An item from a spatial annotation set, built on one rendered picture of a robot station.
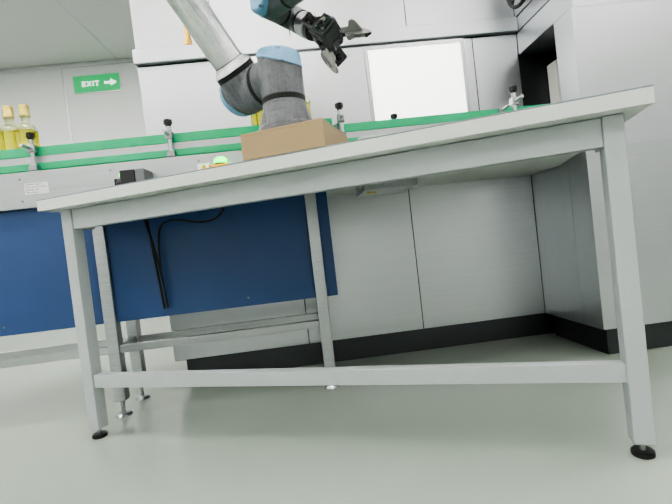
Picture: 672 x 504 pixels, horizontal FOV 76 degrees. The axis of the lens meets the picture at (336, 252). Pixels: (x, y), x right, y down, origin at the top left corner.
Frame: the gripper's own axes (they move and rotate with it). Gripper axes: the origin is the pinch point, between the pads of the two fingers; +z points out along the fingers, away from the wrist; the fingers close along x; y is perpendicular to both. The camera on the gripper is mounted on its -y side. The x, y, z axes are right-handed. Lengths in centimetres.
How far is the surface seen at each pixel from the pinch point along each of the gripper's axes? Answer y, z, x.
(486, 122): 10, 52, -4
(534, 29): -63, 3, 70
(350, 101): -45, -31, 1
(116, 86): -147, -394, -88
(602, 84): -59, 41, 57
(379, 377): -12, 65, -62
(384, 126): -41.8, -6.8, -1.0
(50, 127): -129, -410, -167
